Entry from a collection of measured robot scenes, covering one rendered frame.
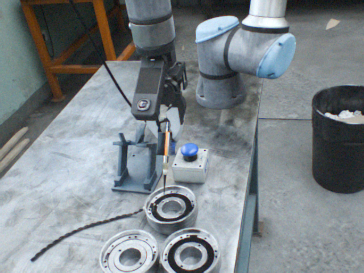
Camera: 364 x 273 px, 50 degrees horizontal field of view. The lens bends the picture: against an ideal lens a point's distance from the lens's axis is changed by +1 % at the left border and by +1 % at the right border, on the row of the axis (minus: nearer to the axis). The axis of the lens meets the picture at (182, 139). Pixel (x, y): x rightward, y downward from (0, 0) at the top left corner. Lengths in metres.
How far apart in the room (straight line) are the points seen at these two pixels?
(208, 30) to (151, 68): 0.37
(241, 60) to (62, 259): 0.61
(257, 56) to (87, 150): 0.50
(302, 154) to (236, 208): 1.46
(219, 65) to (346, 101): 1.10
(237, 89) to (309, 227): 0.92
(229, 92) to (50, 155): 0.51
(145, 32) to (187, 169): 0.33
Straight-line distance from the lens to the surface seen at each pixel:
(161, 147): 0.78
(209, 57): 1.07
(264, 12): 0.99
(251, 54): 0.99
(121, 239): 0.76
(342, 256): 1.80
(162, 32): 0.68
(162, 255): 0.71
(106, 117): 1.18
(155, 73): 0.70
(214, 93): 1.11
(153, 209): 0.80
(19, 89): 2.99
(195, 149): 0.85
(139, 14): 0.67
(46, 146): 1.13
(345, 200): 2.02
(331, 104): 2.02
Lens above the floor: 1.39
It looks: 35 degrees down
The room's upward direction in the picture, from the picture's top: 8 degrees counter-clockwise
